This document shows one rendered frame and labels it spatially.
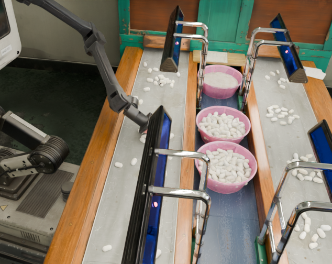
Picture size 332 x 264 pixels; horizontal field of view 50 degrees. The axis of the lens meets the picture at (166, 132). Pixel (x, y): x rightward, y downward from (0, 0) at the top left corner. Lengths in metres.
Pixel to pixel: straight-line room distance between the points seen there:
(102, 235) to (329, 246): 0.80
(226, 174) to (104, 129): 0.59
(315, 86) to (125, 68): 1.10
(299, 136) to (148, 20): 1.16
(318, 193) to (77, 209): 0.96
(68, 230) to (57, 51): 2.52
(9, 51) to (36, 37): 2.14
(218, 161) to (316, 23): 1.19
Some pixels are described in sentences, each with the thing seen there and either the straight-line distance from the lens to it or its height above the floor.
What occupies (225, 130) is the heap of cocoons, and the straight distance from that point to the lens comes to 1.79.
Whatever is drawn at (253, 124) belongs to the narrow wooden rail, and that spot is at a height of 0.76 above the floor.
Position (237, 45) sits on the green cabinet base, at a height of 0.82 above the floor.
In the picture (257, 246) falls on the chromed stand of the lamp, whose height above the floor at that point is 0.71.
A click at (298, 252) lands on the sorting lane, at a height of 0.74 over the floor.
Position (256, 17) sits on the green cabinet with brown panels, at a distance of 2.35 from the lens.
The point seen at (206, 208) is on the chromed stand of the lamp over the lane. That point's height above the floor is 1.07.
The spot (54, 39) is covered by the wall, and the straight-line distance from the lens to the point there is 3.59.
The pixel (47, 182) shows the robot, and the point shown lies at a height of 0.47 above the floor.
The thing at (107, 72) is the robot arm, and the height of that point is 0.99.
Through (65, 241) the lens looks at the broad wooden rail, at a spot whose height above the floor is 0.76.
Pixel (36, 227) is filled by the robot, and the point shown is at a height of 0.47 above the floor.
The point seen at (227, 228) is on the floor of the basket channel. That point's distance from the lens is 1.46.
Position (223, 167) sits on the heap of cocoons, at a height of 0.73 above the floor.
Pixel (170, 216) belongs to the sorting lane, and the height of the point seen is 0.74.
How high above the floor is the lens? 1.83
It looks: 39 degrees down
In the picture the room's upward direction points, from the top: 3 degrees clockwise
